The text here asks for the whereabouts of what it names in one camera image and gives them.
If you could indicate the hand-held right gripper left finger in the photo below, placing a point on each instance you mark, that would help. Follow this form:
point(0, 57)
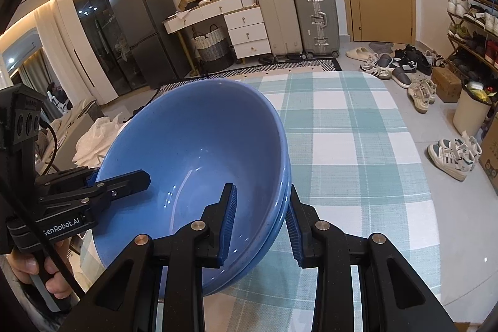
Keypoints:
point(229, 223)

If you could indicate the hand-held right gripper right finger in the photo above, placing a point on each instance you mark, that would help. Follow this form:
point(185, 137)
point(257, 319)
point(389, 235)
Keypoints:
point(291, 234)

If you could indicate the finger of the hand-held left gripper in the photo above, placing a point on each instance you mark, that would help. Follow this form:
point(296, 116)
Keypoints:
point(83, 176)
point(124, 184)

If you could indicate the blue bowl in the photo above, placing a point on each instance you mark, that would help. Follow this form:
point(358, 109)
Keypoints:
point(186, 145)
point(249, 277)

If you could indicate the person's left hand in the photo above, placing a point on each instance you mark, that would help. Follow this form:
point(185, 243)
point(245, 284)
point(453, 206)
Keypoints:
point(23, 262)

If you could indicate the white plastic bag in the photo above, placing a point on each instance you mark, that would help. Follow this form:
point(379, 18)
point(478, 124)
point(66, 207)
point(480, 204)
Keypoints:
point(97, 141)

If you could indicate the beige sofa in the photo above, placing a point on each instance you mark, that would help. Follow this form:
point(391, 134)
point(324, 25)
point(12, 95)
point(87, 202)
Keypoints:
point(66, 129)

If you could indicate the checked teal white tablecloth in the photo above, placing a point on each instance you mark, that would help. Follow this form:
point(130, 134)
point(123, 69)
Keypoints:
point(350, 161)

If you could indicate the white curtain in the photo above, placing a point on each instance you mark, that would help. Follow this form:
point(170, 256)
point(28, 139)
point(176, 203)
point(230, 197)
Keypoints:
point(46, 44)

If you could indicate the dark glass cabinet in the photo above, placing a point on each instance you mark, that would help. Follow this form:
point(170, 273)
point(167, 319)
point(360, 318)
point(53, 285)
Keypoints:
point(93, 24)

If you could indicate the dark grey refrigerator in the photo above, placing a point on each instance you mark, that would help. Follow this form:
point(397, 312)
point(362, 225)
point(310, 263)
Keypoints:
point(151, 32)

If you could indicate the woven laundry basket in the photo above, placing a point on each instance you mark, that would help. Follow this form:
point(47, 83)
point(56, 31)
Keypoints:
point(214, 48)

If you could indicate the white green sneaker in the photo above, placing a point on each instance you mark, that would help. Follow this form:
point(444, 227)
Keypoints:
point(447, 161)
point(469, 151)

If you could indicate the white dressing table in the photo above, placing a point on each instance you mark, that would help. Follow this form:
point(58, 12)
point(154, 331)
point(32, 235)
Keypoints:
point(249, 32)

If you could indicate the pile of loose shoes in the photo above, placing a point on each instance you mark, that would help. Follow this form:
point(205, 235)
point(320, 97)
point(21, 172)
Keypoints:
point(400, 67)

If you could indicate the beige suitcase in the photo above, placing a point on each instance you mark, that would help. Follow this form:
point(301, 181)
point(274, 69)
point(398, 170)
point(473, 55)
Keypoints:
point(278, 21)

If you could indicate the cat print cardboard box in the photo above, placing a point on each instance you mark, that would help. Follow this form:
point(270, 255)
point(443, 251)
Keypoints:
point(491, 161)

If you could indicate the white trash bin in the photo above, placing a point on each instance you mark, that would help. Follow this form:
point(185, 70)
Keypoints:
point(470, 114)

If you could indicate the small brown cardboard box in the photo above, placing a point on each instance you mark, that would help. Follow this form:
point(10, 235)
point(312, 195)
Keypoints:
point(447, 85)

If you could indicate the silver suitcase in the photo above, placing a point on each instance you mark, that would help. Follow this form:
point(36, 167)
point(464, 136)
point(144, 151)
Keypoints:
point(315, 17)

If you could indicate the wooden shoe rack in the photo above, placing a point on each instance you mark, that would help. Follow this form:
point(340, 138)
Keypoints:
point(451, 40)

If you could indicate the rows of assorted shoes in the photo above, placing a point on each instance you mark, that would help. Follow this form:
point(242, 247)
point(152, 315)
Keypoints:
point(474, 17)

